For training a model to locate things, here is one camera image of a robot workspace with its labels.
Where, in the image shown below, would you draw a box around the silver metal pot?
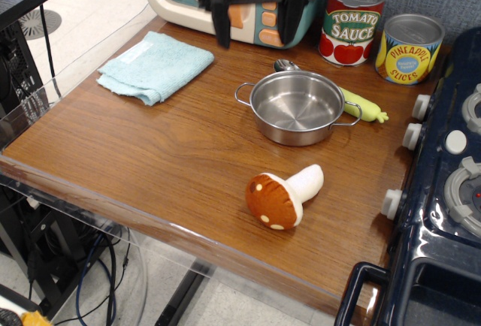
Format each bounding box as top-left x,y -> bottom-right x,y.
234,71 -> 362,146

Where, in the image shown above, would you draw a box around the toy microwave oven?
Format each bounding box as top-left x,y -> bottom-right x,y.
148,0 -> 325,49

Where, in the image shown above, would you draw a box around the tomato sauce can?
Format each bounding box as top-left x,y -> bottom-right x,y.
319,0 -> 385,66

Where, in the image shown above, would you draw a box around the light blue folded cloth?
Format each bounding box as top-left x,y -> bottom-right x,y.
97,32 -> 214,106

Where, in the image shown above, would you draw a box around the pineapple slices can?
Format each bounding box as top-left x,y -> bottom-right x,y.
375,14 -> 445,86

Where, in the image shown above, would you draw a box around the plush brown mushroom toy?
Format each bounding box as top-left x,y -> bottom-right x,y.
245,165 -> 324,231

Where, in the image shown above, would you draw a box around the black table leg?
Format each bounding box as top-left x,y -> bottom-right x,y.
154,270 -> 204,326

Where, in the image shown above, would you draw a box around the dark blue toy stove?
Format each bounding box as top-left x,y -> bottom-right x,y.
335,28 -> 480,325

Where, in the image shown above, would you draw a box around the yellow object bottom left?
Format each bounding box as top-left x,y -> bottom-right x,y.
20,311 -> 52,326

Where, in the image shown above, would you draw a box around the spoon with green handle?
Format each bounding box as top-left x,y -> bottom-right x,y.
274,59 -> 389,123

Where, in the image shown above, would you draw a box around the black cable under table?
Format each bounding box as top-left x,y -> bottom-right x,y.
56,228 -> 132,326

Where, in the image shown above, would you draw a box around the blue cable under table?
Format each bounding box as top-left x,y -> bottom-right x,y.
74,234 -> 117,326

